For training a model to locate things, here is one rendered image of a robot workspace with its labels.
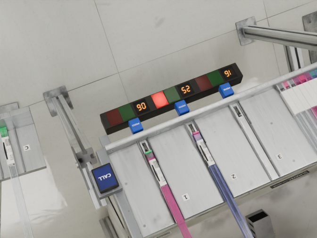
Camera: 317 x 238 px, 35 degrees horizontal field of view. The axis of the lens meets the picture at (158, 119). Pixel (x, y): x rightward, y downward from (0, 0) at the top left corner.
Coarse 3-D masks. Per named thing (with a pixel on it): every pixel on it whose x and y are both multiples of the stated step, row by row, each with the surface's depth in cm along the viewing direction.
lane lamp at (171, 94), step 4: (168, 88) 113; (172, 88) 113; (164, 92) 113; (168, 92) 113; (172, 92) 113; (176, 92) 113; (168, 96) 112; (172, 96) 112; (176, 96) 112; (168, 100) 112; (172, 100) 112; (176, 100) 112
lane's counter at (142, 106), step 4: (140, 100) 112; (144, 100) 112; (136, 104) 111; (140, 104) 111; (144, 104) 111; (136, 108) 111; (140, 108) 111; (144, 108) 111; (148, 108) 111; (140, 112) 110
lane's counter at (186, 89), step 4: (184, 84) 114; (188, 84) 114; (180, 88) 113; (184, 88) 113; (188, 88) 113; (180, 92) 113; (184, 92) 113; (188, 92) 113; (192, 92) 113; (184, 96) 112
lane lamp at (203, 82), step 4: (200, 76) 115; (204, 76) 115; (196, 80) 114; (200, 80) 114; (204, 80) 114; (208, 80) 114; (200, 84) 114; (204, 84) 114; (208, 84) 114; (200, 88) 113; (204, 88) 113; (208, 88) 113
